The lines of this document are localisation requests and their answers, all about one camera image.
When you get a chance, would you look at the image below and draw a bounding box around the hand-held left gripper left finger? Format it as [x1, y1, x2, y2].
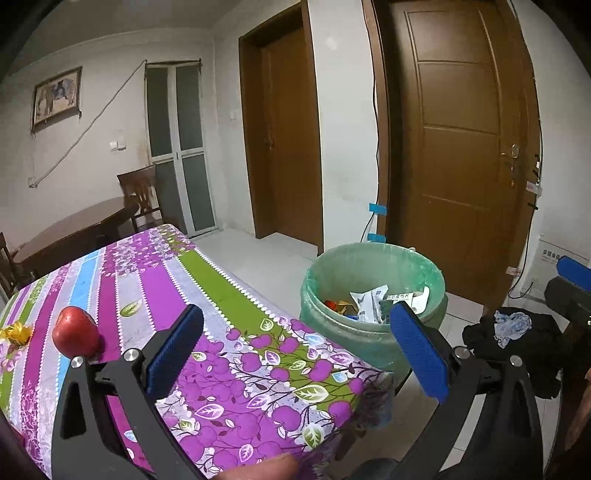
[52, 304, 218, 480]

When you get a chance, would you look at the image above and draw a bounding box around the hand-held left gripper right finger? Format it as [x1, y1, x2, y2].
[389, 301, 543, 480]

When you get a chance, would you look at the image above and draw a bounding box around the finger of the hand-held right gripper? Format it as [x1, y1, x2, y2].
[556, 256, 591, 281]
[545, 276, 591, 333]

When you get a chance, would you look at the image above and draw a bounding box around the green lined trash bin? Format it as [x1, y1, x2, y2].
[299, 242, 448, 384]

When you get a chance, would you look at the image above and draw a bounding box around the person's left hand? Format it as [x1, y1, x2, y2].
[217, 455, 298, 480]

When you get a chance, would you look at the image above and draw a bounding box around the white cardboard box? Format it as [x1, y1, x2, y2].
[531, 235, 591, 315]

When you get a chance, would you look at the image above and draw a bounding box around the white paper box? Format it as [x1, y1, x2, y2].
[385, 286, 430, 315]

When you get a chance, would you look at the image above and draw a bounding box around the light blue cloth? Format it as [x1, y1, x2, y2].
[494, 311, 532, 349]

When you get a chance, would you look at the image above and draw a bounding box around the white blue packet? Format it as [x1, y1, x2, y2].
[349, 285, 389, 324]

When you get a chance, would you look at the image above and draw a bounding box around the purple striped floral tablecloth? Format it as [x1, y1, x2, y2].
[0, 224, 395, 480]

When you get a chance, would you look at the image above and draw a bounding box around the black cloth pile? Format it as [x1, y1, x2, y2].
[462, 307, 568, 400]

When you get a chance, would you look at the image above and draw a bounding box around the red apple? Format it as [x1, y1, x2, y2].
[52, 305, 102, 358]

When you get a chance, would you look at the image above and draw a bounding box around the panelled brown wooden door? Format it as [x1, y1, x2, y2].
[362, 0, 541, 315]

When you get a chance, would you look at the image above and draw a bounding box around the yellow snack wrapper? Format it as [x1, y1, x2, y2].
[0, 322, 34, 346]

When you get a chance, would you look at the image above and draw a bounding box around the dark wooden dining table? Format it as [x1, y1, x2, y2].
[14, 196, 139, 282]

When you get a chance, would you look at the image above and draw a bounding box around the dark wooden chair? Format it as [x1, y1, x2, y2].
[0, 231, 19, 301]
[117, 165, 162, 234]

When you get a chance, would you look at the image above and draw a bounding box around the frosted glass double door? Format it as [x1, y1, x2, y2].
[145, 60, 218, 238]

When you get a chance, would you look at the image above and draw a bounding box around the plain brown wooden door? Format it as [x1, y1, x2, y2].
[238, 0, 324, 254]

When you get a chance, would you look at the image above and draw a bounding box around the black wall cable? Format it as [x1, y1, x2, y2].
[365, 28, 385, 241]

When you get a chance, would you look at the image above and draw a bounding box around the white wall cable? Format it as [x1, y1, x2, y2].
[28, 60, 148, 188]

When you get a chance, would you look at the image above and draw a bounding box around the framed wall picture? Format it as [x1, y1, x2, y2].
[30, 66, 84, 132]

